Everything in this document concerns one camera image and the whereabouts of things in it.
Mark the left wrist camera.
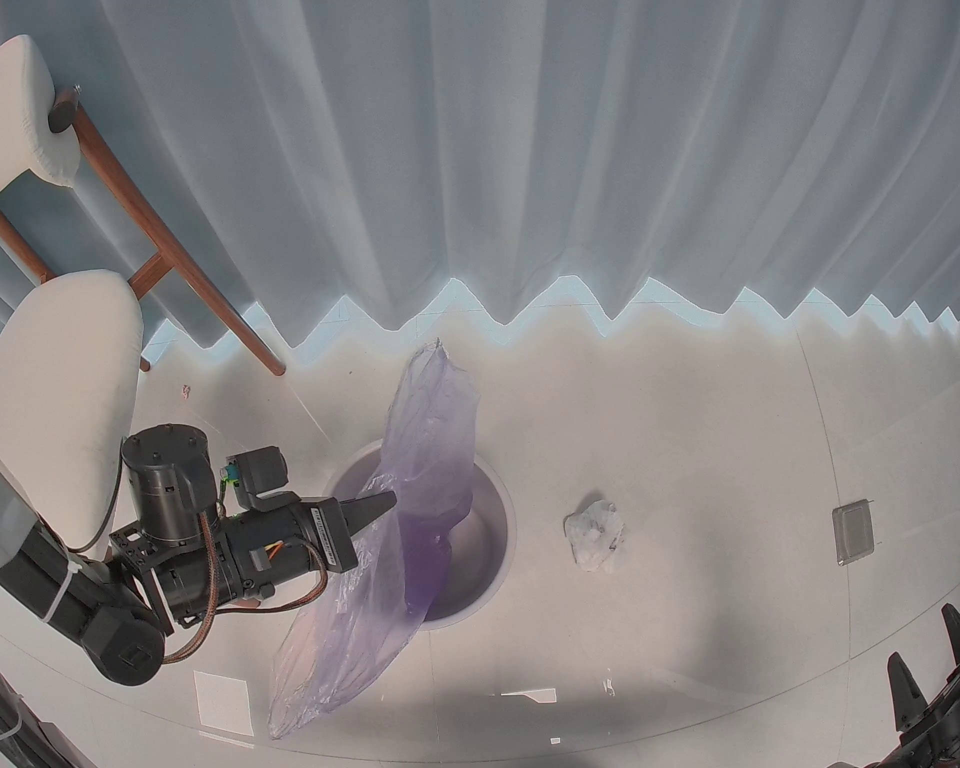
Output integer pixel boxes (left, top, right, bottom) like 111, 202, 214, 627
223, 445, 298, 519

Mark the black cable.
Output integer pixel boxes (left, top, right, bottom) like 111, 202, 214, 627
71, 441, 129, 558

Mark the white cushioned wooden chair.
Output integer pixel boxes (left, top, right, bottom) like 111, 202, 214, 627
0, 33, 288, 561

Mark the pale blue curtain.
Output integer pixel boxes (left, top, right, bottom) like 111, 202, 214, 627
0, 0, 960, 355

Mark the purple plastic bag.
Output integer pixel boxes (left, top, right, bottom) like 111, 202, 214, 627
267, 338, 482, 743

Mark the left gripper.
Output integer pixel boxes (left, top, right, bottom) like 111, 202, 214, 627
219, 490, 398, 603

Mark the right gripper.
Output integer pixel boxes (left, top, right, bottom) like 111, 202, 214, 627
862, 603, 960, 768

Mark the crumpled clear plastic wrapper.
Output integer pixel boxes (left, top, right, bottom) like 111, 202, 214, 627
563, 500, 628, 576

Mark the white trash bin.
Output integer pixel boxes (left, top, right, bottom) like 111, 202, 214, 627
325, 440, 519, 624

